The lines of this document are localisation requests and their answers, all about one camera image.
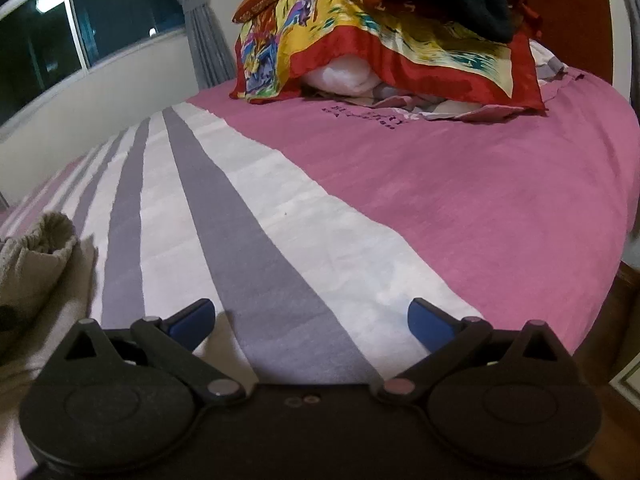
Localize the colourful red yellow pillow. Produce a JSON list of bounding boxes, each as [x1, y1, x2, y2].
[[231, 0, 544, 110]]

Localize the pink striped bed sheet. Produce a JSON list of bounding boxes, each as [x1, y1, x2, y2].
[[0, 66, 640, 480]]

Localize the grey curtain right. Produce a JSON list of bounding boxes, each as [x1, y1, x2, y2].
[[177, 0, 235, 90]]

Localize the window with white frame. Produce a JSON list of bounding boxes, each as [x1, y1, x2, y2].
[[1, 0, 184, 122]]

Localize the grey pants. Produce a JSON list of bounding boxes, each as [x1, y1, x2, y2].
[[1, 211, 96, 389]]

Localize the red wooden headboard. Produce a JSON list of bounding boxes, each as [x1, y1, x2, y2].
[[527, 0, 613, 84]]

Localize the white pillow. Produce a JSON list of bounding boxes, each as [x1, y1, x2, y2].
[[302, 55, 382, 96]]

